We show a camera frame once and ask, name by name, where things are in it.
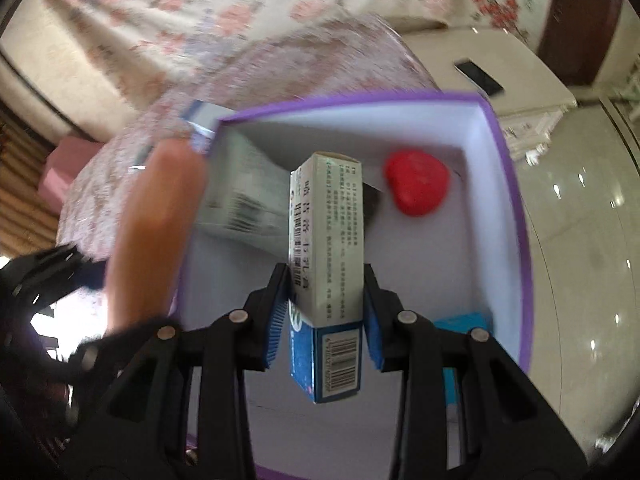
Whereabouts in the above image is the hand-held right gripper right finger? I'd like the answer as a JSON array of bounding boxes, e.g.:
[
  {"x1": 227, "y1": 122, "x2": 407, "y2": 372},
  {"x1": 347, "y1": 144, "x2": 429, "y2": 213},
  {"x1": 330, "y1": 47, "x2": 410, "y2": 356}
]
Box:
[{"x1": 362, "y1": 262, "x2": 588, "y2": 480}]

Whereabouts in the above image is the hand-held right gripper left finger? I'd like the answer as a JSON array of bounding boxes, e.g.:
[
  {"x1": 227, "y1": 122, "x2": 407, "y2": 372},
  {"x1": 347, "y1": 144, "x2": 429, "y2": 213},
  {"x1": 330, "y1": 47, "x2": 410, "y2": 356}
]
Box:
[{"x1": 60, "y1": 261, "x2": 292, "y2": 480}]

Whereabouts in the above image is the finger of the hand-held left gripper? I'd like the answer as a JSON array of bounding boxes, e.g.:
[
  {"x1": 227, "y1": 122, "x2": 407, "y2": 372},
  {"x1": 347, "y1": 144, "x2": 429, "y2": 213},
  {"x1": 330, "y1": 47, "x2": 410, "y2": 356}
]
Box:
[
  {"x1": 67, "y1": 316, "x2": 173, "y2": 378},
  {"x1": 0, "y1": 244, "x2": 108, "y2": 311}
]

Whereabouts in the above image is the pink long box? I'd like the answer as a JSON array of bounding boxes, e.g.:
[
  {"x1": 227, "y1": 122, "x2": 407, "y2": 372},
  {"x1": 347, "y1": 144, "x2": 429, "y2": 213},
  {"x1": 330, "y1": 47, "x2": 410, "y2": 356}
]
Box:
[{"x1": 106, "y1": 139, "x2": 210, "y2": 338}]

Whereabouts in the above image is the white small carton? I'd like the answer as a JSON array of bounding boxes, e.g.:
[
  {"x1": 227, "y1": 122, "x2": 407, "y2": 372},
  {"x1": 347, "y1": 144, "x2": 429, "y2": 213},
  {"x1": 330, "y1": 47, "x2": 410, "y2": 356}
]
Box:
[{"x1": 287, "y1": 152, "x2": 366, "y2": 405}]

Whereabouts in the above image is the purple cardboard box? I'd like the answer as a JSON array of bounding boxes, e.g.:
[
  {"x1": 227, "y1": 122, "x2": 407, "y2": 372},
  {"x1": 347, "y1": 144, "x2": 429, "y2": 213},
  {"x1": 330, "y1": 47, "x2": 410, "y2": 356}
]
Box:
[{"x1": 170, "y1": 91, "x2": 535, "y2": 480}]

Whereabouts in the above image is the light blue small box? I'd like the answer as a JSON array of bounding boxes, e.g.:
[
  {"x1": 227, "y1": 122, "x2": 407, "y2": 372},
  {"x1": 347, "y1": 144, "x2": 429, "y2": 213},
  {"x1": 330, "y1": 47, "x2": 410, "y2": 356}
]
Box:
[{"x1": 434, "y1": 311, "x2": 493, "y2": 411}]

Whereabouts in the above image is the wooden slatted panel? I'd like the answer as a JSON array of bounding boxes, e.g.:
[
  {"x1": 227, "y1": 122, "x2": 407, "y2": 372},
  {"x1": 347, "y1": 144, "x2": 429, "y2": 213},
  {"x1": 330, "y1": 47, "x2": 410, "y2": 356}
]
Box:
[{"x1": 0, "y1": 105, "x2": 61, "y2": 251}]

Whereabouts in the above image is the pink stool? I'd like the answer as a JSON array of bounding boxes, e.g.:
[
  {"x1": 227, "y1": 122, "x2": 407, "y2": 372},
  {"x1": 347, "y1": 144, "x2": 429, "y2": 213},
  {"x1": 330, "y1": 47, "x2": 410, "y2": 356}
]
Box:
[{"x1": 40, "y1": 135, "x2": 103, "y2": 211}]

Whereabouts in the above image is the black small carton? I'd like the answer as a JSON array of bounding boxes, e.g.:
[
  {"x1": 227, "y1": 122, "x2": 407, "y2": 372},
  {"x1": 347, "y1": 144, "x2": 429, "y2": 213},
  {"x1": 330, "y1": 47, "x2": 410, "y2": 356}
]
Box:
[{"x1": 361, "y1": 180, "x2": 385, "y2": 223}]

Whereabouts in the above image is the pale green wipes pack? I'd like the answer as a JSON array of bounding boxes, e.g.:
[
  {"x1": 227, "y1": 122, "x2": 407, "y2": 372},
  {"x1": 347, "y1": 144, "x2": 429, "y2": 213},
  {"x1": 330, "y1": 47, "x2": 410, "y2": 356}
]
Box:
[{"x1": 181, "y1": 100, "x2": 292, "y2": 261}]

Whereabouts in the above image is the red heart-shaped object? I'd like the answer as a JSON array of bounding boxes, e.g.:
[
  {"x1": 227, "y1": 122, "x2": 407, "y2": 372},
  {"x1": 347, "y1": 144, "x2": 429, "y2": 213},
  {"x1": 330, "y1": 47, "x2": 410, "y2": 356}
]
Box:
[{"x1": 384, "y1": 149, "x2": 451, "y2": 217}]

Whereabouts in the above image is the pink patterned bedspread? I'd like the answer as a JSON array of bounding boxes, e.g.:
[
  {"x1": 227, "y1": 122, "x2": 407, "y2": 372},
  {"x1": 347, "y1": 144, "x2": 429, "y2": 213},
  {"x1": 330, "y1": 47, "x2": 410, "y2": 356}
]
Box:
[{"x1": 55, "y1": 15, "x2": 441, "y2": 261}]

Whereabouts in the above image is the black phone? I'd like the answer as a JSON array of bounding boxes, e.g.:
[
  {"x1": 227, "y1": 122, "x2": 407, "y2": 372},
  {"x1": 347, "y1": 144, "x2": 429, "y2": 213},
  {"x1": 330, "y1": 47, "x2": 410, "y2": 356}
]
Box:
[{"x1": 454, "y1": 59, "x2": 506, "y2": 97}]

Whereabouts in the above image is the white nightstand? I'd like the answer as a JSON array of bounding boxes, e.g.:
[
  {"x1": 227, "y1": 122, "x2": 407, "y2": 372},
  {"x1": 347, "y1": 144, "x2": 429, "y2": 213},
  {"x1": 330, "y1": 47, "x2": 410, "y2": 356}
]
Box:
[{"x1": 400, "y1": 27, "x2": 578, "y2": 166}]

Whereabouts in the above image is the flower painting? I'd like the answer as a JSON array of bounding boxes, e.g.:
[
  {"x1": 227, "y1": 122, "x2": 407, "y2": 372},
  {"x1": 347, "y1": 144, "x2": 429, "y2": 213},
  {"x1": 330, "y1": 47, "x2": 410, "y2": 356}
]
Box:
[{"x1": 460, "y1": 0, "x2": 556, "y2": 56}]

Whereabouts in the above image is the cream bed frame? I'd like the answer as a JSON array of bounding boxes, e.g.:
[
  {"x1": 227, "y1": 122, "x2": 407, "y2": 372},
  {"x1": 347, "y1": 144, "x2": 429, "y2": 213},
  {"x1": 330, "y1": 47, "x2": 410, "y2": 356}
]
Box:
[{"x1": 0, "y1": 7, "x2": 168, "y2": 153}]

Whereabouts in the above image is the dark wooden door frame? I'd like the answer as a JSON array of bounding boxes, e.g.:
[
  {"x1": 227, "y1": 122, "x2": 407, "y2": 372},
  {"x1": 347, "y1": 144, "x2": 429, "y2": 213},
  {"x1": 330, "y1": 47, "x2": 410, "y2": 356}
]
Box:
[{"x1": 535, "y1": 0, "x2": 626, "y2": 86}]

